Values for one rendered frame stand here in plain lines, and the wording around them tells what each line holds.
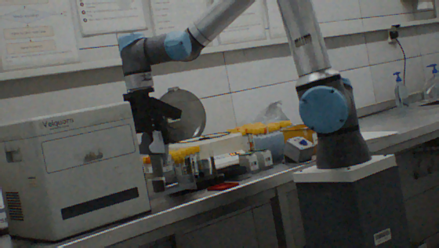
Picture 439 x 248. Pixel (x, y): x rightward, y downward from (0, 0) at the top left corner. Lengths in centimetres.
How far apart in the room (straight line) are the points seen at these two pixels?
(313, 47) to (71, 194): 68
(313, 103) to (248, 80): 131
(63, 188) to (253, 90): 146
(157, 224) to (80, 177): 24
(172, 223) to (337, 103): 54
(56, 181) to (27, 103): 72
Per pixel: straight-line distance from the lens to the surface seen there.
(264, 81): 289
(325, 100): 152
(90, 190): 159
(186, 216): 170
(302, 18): 155
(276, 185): 193
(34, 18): 227
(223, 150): 220
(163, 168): 173
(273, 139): 214
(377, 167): 168
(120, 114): 164
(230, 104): 273
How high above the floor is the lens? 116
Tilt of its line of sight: 3 degrees down
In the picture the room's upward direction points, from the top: 10 degrees counter-clockwise
